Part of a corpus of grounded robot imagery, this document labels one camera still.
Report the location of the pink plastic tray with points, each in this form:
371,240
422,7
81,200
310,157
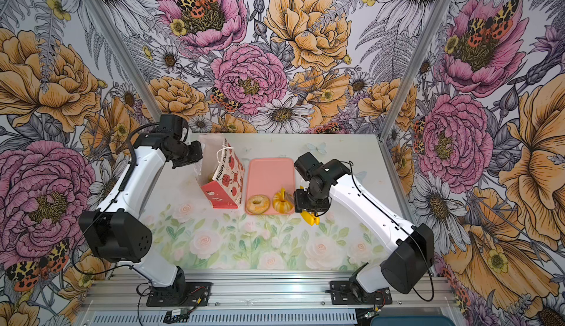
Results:
267,176

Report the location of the white red paper gift bag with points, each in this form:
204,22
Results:
221,173

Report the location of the glazed donut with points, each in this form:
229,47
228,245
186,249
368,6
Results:
258,204

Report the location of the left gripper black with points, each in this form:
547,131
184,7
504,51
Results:
196,155

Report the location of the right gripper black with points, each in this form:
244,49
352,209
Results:
300,203

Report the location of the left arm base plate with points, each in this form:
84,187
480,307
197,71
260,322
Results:
185,295

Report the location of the aluminium front rail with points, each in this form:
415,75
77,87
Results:
254,289

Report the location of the small green circuit board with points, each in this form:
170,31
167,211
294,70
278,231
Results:
179,315

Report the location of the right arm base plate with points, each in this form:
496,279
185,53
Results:
348,293

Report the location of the bundt cake bread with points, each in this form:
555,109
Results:
283,202

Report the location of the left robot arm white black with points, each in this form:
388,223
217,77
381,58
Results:
114,231

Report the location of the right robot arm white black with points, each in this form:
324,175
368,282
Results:
410,248

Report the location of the yellow steel tongs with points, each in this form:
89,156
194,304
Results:
310,218

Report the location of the teal box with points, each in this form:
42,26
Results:
412,321

